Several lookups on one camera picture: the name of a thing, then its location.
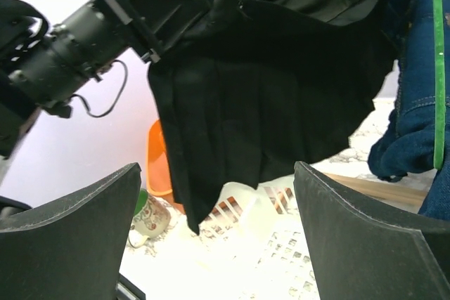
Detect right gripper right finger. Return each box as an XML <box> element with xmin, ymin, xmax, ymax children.
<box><xmin>294</xmin><ymin>162</ymin><xmax>449</xmax><ymax>300</ymax></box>

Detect black skirt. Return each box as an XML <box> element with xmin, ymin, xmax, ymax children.
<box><xmin>148</xmin><ymin>0</ymin><xmax>395</xmax><ymax>232</ymax></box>

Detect blue denim shorts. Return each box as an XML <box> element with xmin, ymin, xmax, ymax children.
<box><xmin>367</xmin><ymin>0</ymin><xmax>450</xmax><ymax>220</ymax></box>

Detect white plastic laundry basket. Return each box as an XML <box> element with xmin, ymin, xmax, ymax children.
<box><xmin>199</xmin><ymin>176</ymin><xmax>319</xmax><ymax>299</ymax></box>

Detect green plastic hanger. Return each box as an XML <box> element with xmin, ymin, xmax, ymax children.
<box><xmin>432</xmin><ymin>0</ymin><xmax>446</xmax><ymax>170</ymax></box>

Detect orange plastic bin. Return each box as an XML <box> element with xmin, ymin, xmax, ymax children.
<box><xmin>146</xmin><ymin>119</ymin><xmax>174</xmax><ymax>204</ymax></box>

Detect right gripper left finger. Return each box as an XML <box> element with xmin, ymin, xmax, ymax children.
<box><xmin>1</xmin><ymin>163</ymin><xmax>141</xmax><ymax>299</ymax></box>

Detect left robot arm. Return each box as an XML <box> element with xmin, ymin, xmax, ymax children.
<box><xmin>1</xmin><ymin>0</ymin><xmax>210</xmax><ymax>158</ymax></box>

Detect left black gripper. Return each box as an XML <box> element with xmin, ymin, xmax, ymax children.
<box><xmin>8</xmin><ymin>0</ymin><xmax>210</xmax><ymax>116</ymax></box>

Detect wooden clothes rack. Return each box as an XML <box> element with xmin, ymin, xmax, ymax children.
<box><xmin>314</xmin><ymin>98</ymin><xmax>434</xmax><ymax>212</ymax></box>

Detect green floral mug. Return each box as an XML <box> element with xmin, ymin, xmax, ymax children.
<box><xmin>128</xmin><ymin>189</ymin><xmax>171</xmax><ymax>249</ymax></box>

